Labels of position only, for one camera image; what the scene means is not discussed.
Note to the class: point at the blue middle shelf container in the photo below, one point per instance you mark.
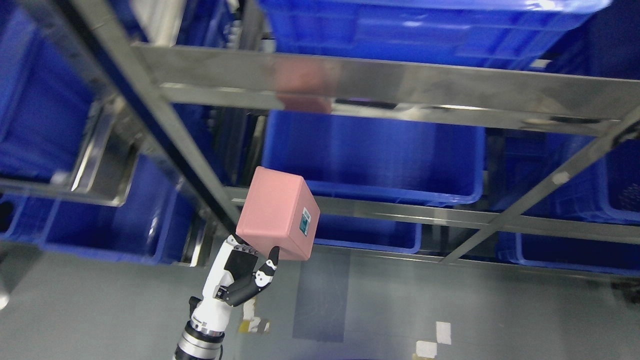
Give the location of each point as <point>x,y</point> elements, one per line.
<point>378,159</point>

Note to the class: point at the blue lower middle container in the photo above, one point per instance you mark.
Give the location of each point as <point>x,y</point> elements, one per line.
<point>369,234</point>

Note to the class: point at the blue shelf container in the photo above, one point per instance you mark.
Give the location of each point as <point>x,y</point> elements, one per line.
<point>605,192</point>
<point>494,34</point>
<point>378,159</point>
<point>44,104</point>

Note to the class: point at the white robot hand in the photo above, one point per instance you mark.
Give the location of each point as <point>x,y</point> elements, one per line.
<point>232,281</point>

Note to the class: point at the blue top shelf container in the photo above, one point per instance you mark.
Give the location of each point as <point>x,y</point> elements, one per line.
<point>494,34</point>

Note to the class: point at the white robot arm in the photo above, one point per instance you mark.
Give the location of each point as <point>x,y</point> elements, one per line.
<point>193,345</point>

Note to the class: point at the pink plastic storage box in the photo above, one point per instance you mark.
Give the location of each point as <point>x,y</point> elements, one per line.
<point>279,211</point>

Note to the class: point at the blue left shelf container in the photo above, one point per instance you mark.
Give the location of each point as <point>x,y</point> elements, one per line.
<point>44,104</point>

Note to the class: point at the blue right shelf container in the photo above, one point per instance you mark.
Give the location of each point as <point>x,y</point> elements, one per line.
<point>605,192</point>

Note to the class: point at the blue lower right container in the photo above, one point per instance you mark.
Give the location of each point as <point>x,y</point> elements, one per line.
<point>569,254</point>

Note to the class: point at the blue lower left container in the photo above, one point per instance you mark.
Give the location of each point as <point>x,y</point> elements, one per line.
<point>150,228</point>

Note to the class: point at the stainless steel shelf rack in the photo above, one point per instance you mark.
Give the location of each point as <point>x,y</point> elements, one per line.
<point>137,83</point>

